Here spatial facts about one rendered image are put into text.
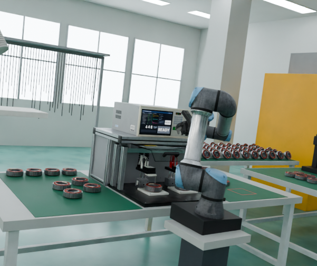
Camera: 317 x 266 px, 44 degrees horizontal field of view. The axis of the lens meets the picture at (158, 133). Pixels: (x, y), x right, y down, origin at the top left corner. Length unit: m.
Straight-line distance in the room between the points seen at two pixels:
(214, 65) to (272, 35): 2.70
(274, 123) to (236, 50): 1.38
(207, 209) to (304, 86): 4.27
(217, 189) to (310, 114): 4.09
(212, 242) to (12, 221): 0.94
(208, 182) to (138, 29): 8.08
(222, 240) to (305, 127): 4.18
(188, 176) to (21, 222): 0.83
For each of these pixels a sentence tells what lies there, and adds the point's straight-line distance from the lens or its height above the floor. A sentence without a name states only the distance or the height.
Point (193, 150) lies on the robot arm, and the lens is 1.99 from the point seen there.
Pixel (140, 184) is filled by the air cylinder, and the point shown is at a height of 0.79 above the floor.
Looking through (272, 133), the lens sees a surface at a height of 1.01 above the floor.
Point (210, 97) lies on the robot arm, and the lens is 2.01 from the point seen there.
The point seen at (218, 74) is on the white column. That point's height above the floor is 1.85.
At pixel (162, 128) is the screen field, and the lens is 2.65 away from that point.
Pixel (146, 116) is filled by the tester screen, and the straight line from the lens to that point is 2.57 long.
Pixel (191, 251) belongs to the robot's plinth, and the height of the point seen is 0.63.
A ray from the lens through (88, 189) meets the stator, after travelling 2.47.
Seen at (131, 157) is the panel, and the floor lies 0.95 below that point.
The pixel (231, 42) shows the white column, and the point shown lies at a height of 2.39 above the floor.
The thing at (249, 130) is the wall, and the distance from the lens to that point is 9.16.
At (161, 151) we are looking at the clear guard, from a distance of 2.39.
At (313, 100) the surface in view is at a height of 1.58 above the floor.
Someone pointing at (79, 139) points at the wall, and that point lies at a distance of 9.23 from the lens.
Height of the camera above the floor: 1.40
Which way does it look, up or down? 5 degrees down
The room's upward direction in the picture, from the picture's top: 7 degrees clockwise
